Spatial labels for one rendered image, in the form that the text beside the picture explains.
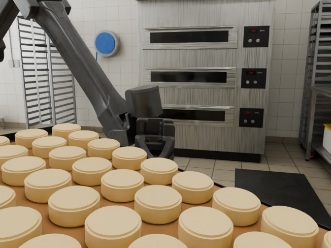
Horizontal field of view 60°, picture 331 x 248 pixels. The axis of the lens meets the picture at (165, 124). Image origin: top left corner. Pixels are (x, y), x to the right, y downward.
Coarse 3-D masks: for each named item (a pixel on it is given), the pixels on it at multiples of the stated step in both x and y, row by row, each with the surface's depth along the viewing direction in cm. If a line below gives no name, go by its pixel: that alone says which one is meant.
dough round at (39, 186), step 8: (32, 176) 33; (40, 176) 33; (48, 176) 33; (56, 176) 33; (64, 176) 33; (24, 184) 32; (32, 184) 31; (40, 184) 31; (48, 184) 31; (56, 184) 31; (64, 184) 32; (32, 192) 31; (40, 192) 30; (48, 192) 31; (32, 200) 31; (40, 200) 31
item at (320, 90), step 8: (312, 88) 317; (320, 88) 307; (328, 88) 307; (312, 96) 327; (312, 104) 328; (312, 112) 330; (312, 120) 332; (312, 128) 333; (312, 144) 329; (320, 144) 329; (320, 152) 300; (328, 152) 300; (328, 160) 274
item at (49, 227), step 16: (48, 160) 42; (0, 176) 36; (16, 192) 33; (32, 208) 30; (48, 224) 27; (144, 224) 28; (160, 224) 29; (176, 224) 29; (256, 224) 30; (80, 240) 26; (320, 240) 28
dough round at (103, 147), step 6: (102, 138) 47; (90, 144) 44; (96, 144) 44; (102, 144) 44; (108, 144) 44; (114, 144) 45; (90, 150) 43; (96, 150) 43; (102, 150) 43; (108, 150) 43; (114, 150) 44; (90, 156) 44; (96, 156) 43; (102, 156) 43; (108, 156) 43
